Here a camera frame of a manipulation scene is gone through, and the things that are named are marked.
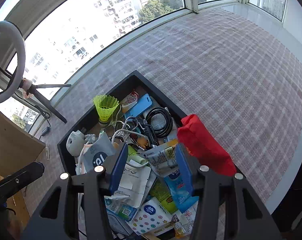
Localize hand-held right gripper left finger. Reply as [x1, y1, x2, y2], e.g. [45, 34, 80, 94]
[21, 142, 129, 240]

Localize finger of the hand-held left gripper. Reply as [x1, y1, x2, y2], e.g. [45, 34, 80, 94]
[0, 162, 45, 203]

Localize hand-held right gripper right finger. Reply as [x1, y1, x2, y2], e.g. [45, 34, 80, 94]
[175, 143, 283, 240]

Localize blue tissue pack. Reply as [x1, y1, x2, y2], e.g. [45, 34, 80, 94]
[163, 142, 199, 213]

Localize white packet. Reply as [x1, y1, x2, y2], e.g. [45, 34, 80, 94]
[111, 165, 151, 208]

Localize grey round-logo packet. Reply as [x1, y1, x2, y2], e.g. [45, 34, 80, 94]
[83, 131, 116, 173]

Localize white short cable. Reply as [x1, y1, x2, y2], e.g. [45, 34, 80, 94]
[111, 129, 136, 144]

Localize metal spring clip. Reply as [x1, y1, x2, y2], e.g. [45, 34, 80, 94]
[115, 116, 138, 145]

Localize black cable coil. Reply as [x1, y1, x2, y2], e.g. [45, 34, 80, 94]
[145, 107, 174, 138]

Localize blue phone stand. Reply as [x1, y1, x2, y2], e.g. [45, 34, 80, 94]
[125, 94, 152, 119]

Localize red creamer packet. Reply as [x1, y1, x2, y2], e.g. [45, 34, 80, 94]
[120, 89, 139, 113]

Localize black container box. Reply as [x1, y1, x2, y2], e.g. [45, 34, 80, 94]
[57, 70, 241, 240]

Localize pale green tube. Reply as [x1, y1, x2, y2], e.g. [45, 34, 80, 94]
[127, 152, 145, 165]

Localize white coffee creamer sachet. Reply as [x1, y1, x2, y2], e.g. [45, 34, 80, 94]
[143, 140, 179, 178]

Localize green snack packet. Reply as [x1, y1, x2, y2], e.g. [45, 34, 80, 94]
[148, 180, 177, 212]

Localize red cloth pouch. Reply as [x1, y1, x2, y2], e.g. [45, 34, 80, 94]
[177, 114, 237, 177]

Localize light oak wood panel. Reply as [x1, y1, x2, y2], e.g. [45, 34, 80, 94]
[0, 104, 46, 178]

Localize white round device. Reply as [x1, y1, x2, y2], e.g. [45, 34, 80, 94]
[66, 129, 85, 157]

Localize white dotted tissue pack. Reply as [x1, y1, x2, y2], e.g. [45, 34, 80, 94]
[127, 197, 172, 235]

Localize neon yellow shuttlecock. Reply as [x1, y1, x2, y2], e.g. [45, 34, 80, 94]
[93, 94, 120, 125]

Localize black tripod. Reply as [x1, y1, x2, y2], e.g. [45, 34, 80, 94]
[0, 55, 71, 124]

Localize pink checked tablecloth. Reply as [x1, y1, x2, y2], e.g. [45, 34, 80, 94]
[23, 7, 302, 205]

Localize white ring light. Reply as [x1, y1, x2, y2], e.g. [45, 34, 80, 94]
[0, 21, 26, 105]

